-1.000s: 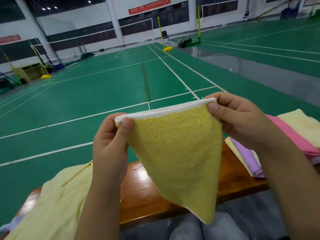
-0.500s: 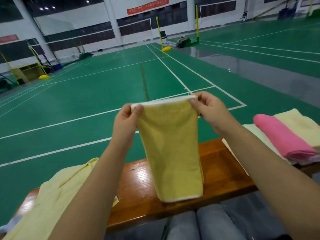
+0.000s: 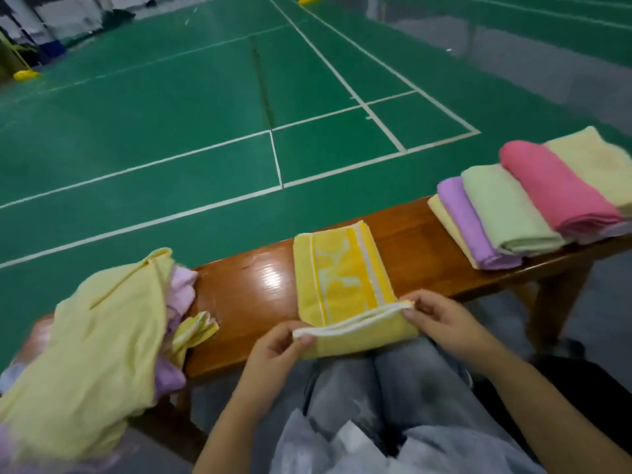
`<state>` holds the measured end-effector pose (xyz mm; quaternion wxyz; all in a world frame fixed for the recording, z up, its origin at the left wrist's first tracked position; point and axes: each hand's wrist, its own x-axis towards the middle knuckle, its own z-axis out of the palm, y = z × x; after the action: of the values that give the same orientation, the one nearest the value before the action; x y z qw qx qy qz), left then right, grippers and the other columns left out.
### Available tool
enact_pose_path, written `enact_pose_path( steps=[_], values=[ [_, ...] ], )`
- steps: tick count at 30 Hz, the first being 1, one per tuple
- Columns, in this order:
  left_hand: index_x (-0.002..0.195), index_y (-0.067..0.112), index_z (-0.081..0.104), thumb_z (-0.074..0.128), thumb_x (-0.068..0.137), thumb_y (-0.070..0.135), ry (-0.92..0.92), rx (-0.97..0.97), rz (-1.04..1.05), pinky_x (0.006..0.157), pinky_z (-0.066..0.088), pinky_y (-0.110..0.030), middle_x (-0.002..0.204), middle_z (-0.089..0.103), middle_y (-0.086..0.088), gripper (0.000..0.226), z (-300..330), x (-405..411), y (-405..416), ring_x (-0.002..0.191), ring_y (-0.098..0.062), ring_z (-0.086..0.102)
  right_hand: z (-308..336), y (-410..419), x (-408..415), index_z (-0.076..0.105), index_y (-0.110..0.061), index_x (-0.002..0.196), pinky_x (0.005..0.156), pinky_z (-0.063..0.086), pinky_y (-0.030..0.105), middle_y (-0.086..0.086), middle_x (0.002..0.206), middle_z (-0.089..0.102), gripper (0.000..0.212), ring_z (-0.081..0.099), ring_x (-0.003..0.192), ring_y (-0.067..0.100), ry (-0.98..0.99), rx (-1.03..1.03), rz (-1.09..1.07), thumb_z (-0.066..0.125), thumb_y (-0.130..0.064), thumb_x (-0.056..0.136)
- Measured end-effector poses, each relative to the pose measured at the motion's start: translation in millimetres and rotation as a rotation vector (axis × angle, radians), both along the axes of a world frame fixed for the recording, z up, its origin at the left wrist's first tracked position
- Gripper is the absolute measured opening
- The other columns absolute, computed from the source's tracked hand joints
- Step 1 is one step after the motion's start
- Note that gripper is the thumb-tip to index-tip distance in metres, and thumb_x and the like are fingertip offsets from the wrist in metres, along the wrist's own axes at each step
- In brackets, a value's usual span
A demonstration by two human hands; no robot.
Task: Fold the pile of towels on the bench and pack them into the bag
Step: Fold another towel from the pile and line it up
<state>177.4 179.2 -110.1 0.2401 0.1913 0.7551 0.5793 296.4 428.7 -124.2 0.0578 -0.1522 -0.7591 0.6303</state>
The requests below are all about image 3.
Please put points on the brown wooden bench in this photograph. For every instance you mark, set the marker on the brown wooden bench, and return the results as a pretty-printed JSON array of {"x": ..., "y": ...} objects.
[{"x": 257, "y": 291}]

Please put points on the light green striped towel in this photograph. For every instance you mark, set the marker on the light green striped towel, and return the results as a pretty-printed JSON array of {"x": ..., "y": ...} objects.
[{"x": 509, "y": 207}]

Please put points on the light pink towel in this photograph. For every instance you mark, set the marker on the light pink towel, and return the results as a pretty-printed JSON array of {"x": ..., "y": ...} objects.
[
  {"x": 181, "y": 296},
  {"x": 607, "y": 232}
]

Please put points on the purple towel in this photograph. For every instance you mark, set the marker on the purple towel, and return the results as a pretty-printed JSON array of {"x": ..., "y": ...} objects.
[
  {"x": 464, "y": 222},
  {"x": 168, "y": 378}
]

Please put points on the hot pink towel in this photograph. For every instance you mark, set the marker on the hot pink towel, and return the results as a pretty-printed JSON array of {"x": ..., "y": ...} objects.
[{"x": 558, "y": 187}]

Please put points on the person's left forearm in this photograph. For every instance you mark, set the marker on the person's left forearm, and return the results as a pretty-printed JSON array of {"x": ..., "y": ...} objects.
[{"x": 237, "y": 439}]

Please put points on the yellow white striped cloth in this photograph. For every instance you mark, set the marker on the yellow white striped cloth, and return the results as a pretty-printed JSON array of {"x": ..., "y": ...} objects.
[{"x": 193, "y": 330}]

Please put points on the person's right hand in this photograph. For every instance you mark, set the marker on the person's right hand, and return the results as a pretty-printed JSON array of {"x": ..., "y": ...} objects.
[{"x": 449, "y": 326}]

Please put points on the person's grey trousers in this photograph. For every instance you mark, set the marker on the person's grey trousers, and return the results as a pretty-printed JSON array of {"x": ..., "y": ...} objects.
[{"x": 415, "y": 385}]

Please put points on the person's right forearm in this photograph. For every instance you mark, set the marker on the person's right forearm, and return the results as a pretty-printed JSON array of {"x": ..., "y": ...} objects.
[{"x": 553, "y": 409}]

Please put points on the person's left hand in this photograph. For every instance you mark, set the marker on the person's left hand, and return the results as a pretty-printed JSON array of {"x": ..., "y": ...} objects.
[{"x": 267, "y": 362}]

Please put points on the white blue towel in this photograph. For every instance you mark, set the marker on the white blue towel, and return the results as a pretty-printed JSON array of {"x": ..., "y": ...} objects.
[{"x": 10, "y": 375}]

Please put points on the pale yellow towel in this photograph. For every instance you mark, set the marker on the pale yellow towel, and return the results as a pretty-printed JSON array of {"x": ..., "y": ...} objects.
[
  {"x": 444, "y": 220},
  {"x": 597, "y": 158},
  {"x": 341, "y": 271},
  {"x": 89, "y": 360}
]

